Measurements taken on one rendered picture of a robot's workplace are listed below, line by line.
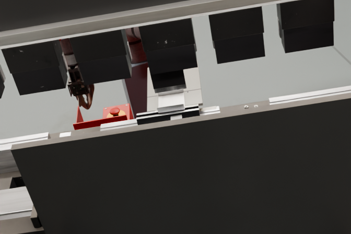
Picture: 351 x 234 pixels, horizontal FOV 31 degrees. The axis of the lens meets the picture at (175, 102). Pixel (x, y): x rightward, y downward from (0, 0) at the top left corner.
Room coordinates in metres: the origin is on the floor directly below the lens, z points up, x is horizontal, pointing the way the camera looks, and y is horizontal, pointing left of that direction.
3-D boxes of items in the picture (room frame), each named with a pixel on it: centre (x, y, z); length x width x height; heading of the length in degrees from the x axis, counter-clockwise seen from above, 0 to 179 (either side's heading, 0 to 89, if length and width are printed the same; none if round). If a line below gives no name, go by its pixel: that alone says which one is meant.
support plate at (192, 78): (1.75, -0.01, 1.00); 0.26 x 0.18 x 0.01; 175
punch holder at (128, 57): (1.62, 0.18, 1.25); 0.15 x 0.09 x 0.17; 85
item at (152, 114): (1.61, 0.03, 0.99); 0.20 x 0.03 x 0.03; 85
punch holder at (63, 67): (1.64, 0.38, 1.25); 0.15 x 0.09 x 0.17; 85
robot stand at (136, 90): (2.39, 0.12, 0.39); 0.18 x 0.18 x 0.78; 9
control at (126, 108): (1.94, 0.28, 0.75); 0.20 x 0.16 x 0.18; 87
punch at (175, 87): (1.61, 0.01, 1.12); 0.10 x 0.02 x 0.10; 85
